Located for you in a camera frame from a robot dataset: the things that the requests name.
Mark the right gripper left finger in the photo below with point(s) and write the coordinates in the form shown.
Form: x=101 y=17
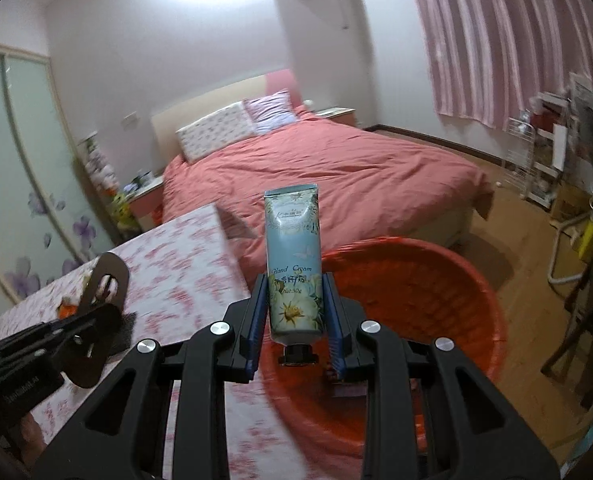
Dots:
x=162 y=409

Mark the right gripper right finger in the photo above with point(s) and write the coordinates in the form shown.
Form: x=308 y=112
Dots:
x=431 y=413

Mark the orange white snack bag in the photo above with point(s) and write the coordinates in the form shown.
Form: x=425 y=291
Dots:
x=66 y=308

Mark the brown hair clip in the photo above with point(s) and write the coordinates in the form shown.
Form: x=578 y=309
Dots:
x=98 y=320

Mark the blue hand cream tube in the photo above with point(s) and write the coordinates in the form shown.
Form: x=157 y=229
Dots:
x=293 y=271

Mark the black woven mat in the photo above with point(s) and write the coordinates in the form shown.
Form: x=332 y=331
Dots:
x=123 y=340

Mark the orange trash basket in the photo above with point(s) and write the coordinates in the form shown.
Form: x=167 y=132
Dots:
x=421 y=291

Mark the glass floral wardrobe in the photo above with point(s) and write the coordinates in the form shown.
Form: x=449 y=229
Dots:
x=50 y=220

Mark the floral pink tablecloth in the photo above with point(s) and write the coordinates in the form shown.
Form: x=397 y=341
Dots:
x=183 y=276

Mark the green plush toy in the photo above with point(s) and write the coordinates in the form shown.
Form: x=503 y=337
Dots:
x=123 y=217

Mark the left pink nightstand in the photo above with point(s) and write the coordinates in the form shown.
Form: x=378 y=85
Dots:
x=146 y=204

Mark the pink nightstand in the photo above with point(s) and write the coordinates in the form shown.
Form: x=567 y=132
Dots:
x=146 y=204
x=338 y=114

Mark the pink bed duvet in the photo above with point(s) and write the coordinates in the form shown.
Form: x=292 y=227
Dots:
x=369 y=185

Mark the cluttered white desk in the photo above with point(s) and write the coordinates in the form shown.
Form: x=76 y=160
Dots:
x=561 y=172

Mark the cream pink headboard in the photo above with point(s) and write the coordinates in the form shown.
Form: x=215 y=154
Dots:
x=166 y=123

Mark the right pink nightstand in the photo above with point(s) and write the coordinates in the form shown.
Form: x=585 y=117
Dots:
x=338 y=114

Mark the floral white pillow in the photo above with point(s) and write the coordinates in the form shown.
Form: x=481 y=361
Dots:
x=206 y=135

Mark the striped pink pillow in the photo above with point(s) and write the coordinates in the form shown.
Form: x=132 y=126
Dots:
x=272 y=112

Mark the pink striped curtain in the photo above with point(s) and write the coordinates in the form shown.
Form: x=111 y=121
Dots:
x=489 y=58

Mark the black chair frame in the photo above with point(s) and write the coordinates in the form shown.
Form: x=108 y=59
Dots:
x=586 y=319

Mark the white wall socket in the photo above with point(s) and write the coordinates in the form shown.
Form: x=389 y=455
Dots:
x=130 y=120

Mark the white wire rack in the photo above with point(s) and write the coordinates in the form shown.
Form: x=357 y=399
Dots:
x=518 y=157

